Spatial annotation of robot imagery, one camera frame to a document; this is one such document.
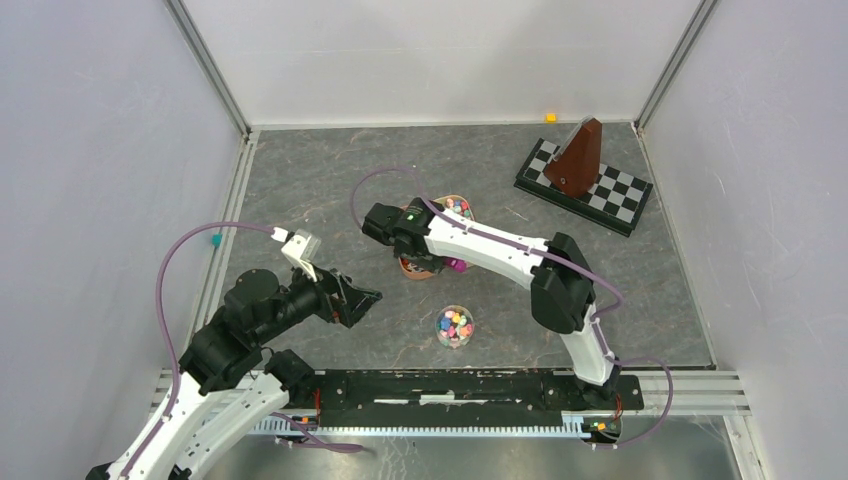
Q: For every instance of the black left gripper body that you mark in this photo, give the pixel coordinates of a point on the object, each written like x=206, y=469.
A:
x=305, y=297

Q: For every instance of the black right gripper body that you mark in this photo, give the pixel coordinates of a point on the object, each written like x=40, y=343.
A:
x=434, y=263

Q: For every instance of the magenta plastic scoop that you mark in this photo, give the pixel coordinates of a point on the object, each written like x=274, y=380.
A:
x=457, y=265

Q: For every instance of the beige tray of star candies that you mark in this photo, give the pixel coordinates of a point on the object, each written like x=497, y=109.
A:
x=457, y=204

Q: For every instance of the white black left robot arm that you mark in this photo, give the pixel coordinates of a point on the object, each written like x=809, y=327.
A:
x=184, y=439

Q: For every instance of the orange tray of lollipops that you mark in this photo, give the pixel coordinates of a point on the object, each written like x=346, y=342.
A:
x=413, y=272

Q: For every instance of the brown wooden metronome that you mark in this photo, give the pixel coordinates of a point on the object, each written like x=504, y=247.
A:
x=573, y=168

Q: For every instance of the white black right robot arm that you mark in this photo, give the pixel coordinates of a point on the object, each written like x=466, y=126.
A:
x=563, y=299

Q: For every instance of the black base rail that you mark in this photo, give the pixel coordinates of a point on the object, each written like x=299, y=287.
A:
x=458, y=398

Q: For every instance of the clear round plastic jar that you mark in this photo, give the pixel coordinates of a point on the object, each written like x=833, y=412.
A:
x=454, y=326

